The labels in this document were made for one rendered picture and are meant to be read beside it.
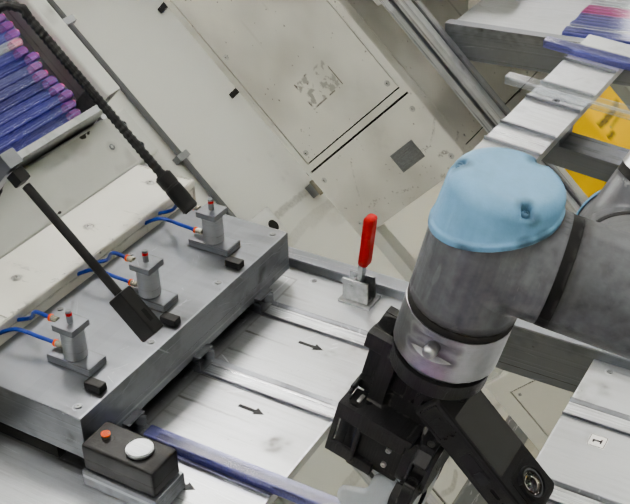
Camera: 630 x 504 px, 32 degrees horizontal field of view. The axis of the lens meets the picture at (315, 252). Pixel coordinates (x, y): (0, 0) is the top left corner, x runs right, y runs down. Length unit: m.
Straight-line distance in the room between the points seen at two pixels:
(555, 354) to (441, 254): 0.46
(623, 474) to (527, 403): 1.25
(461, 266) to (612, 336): 0.10
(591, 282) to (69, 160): 0.74
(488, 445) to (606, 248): 0.18
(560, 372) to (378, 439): 0.38
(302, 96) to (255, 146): 1.51
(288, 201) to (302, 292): 2.40
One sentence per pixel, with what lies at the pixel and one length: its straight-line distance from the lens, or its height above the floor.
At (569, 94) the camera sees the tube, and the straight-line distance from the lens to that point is 1.37.
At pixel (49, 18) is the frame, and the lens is 1.33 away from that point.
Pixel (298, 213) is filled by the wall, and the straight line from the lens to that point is 3.58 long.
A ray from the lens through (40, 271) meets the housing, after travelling 1.13.
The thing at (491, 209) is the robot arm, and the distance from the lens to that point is 0.66.
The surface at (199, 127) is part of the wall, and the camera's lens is 3.53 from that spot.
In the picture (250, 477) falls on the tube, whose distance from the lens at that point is 0.96.
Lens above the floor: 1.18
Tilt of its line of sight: 4 degrees down
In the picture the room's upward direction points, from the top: 40 degrees counter-clockwise
